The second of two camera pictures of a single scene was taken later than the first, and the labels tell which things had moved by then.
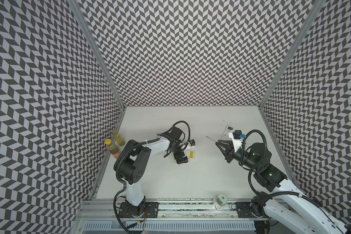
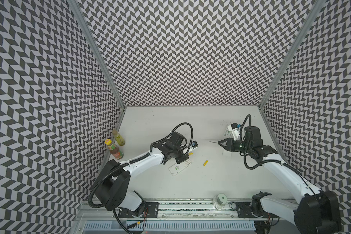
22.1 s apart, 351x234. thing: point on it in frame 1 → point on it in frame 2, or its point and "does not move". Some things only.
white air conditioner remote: (191, 154) → (178, 167)
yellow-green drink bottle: (119, 139) does not move
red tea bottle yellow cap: (112, 148) does not move
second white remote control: (228, 129) does not move
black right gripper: (229, 153) → (232, 145)
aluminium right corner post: (316, 7) does not move
